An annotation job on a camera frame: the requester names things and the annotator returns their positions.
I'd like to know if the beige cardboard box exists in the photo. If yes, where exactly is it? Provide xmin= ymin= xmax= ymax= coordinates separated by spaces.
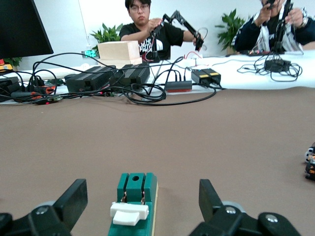
xmin=97 ymin=40 xmax=143 ymax=68

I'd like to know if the long black power cable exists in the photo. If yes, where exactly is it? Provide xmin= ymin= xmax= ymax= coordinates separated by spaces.
xmin=123 ymin=86 xmax=218 ymax=107

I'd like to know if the person in black t-shirt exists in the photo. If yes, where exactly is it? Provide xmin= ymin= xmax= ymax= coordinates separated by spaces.
xmin=119 ymin=0 xmax=205 ymax=62

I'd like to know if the brown table cover sheet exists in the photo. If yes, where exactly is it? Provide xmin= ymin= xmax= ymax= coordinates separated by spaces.
xmin=0 ymin=87 xmax=315 ymax=236

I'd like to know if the green potted plant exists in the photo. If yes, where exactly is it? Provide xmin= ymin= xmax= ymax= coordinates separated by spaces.
xmin=215 ymin=8 xmax=250 ymax=52
xmin=2 ymin=57 xmax=23 ymax=72
xmin=90 ymin=23 xmax=124 ymax=52

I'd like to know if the orange black connector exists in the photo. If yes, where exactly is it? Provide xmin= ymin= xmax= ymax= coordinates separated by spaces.
xmin=31 ymin=85 xmax=55 ymax=96

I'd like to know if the green digit clock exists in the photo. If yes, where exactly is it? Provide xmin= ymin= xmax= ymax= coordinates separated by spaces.
xmin=81 ymin=50 xmax=98 ymax=59

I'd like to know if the person in navy white jacket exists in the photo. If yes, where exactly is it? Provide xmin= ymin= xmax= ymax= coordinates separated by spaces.
xmin=233 ymin=0 xmax=315 ymax=54

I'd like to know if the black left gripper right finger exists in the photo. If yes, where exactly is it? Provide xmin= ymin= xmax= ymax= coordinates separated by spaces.
xmin=188 ymin=178 xmax=302 ymax=236

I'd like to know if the black hub red underside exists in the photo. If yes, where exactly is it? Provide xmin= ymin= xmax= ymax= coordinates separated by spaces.
xmin=164 ymin=80 xmax=193 ymax=93

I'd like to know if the black computer monitor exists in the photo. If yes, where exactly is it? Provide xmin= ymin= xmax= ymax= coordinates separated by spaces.
xmin=0 ymin=0 xmax=54 ymax=59

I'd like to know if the black pushbutton orange contact block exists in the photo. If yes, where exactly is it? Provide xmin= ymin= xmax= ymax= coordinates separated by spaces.
xmin=304 ymin=157 xmax=315 ymax=182

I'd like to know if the white table cover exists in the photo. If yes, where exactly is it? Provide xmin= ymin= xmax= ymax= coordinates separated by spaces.
xmin=0 ymin=50 xmax=315 ymax=91

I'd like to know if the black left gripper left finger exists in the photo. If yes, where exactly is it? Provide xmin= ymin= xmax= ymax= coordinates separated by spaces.
xmin=0 ymin=178 xmax=89 ymax=236

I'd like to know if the black power supply box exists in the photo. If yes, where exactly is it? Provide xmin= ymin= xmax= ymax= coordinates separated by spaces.
xmin=65 ymin=65 xmax=117 ymax=94
xmin=109 ymin=62 xmax=151 ymax=92

